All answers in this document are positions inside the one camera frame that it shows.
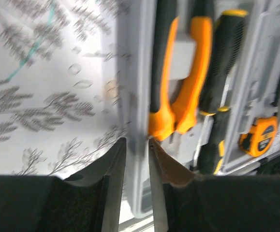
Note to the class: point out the black yellow screwdriver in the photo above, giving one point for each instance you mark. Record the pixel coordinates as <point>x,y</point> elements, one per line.
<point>228,38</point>
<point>212,153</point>

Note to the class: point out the orange handled pliers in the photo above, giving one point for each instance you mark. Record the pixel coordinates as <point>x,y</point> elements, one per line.
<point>182,48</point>

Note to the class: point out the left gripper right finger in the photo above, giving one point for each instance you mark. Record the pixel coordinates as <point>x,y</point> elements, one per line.
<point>183,201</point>

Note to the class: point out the grey plastic tool case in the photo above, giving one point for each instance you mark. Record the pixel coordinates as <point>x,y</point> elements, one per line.
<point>254,92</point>

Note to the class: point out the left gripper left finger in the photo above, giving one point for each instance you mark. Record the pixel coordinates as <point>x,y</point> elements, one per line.
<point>87,201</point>

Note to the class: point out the orange tape measure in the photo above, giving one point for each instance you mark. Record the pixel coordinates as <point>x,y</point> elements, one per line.
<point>260,136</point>

